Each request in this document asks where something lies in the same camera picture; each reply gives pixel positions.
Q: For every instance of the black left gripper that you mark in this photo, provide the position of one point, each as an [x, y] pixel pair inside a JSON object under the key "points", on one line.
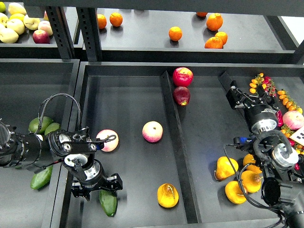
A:
{"points": [[96, 180]]}

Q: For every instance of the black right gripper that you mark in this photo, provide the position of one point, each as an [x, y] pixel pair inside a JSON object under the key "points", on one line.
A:
{"points": [[259, 118]]}

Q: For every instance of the dark green avocado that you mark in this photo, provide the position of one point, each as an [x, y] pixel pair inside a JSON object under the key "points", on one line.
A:
{"points": [[108, 201]]}

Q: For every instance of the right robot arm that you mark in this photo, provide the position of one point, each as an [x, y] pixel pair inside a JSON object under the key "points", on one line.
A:
{"points": [[283, 188]]}

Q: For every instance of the green avocado right of pile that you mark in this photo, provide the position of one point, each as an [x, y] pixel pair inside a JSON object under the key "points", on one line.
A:
{"points": [[52, 127]]}

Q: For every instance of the green avocado of pile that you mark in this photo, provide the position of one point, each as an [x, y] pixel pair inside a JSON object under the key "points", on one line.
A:
{"points": [[33, 125], [52, 127]]}

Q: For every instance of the green avocado top of pile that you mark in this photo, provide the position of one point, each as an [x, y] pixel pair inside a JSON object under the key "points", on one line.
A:
{"points": [[33, 125]]}

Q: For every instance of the cherry tomato bunch top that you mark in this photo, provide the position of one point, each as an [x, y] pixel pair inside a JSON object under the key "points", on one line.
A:
{"points": [[265, 81]]}

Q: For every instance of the cherry tomato bunch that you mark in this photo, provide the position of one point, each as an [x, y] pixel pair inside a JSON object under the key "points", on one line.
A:
{"points": [[297, 147], [265, 81]]}

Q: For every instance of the red chili pepper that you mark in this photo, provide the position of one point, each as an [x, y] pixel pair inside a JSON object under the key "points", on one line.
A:
{"points": [[279, 118]]}

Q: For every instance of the cherry tomato bunch bottom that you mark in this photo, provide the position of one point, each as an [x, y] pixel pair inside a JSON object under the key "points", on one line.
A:
{"points": [[297, 147]]}

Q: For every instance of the pink apple left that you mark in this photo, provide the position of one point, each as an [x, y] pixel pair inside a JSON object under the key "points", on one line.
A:
{"points": [[114, 139]]}

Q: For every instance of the pink apple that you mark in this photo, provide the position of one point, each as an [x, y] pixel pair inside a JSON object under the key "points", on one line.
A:
{"points": [[114, 139], [152, 131]]}

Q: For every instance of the pink apple right bin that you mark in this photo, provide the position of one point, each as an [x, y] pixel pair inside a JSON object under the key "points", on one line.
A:
{"points": [[293, 119]]}

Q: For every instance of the white marker tag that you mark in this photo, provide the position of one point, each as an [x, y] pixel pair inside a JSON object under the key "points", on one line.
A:
{"points": [[298, 136]]}

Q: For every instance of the orange on shelf front right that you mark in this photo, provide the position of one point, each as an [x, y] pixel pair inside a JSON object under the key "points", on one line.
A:
{"points": [[214, 42]]}

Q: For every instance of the orange on shelf right small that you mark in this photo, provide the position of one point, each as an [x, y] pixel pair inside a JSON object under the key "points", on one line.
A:
{"points": [[223, 36]]}

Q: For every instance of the dark red apple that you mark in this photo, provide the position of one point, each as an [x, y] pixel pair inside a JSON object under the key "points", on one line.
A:
{"points": [[181, 95]]}

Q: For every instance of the bright red apple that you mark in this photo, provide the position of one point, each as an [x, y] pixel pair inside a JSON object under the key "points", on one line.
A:
{"points": [[182, 76]]}

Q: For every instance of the pink apple center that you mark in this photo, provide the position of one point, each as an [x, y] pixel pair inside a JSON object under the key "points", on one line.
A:
{"points": [[152, 131]]}

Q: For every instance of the black center tray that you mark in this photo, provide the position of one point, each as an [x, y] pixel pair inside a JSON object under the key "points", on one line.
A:
{"points": [[124, 97]]}

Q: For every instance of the black tray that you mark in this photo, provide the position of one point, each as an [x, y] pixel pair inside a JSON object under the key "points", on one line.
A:
{"points": [[124, 97], [24, 85]]}

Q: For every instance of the large orange on shelf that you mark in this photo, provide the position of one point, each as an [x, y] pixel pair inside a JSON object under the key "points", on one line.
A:
{"points": [[214, 21]]}

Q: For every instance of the orange on shelf back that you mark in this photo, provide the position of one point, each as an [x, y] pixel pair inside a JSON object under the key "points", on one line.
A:
{"points": [[201, 14]]}

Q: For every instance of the orange on shelf center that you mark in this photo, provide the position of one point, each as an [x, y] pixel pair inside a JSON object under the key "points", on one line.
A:
{"points": [[175, 33]]}

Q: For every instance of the black left tray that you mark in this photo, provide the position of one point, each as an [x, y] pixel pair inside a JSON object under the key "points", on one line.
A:
{"points": [[24, 85]]}

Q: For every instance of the red apple on left shelf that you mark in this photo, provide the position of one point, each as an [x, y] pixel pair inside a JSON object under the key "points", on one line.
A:
{"points": [[41, 37]]}

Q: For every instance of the orange on shelf far left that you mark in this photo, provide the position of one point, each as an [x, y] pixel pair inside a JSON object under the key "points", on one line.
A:
{"points": [[102, 21]]}

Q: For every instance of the pale pink peach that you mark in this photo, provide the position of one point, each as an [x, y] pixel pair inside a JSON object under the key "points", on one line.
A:
{"points": [[45, 26]]}

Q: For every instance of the pale yellow apple front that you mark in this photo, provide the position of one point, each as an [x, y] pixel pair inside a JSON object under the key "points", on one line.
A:
{"points": [[8, 35]]}

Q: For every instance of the pale yellow apple with stem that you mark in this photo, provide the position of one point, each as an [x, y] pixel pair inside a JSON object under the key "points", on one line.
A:
{"points": [[31, 23]]}

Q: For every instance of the pale yellow apple middle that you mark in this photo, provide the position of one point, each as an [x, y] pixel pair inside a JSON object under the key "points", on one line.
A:
{"points": [[17, 25]]}

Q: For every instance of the black shelf post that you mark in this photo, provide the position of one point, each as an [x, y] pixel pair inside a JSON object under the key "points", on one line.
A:
{"points": [[88, 23]]}

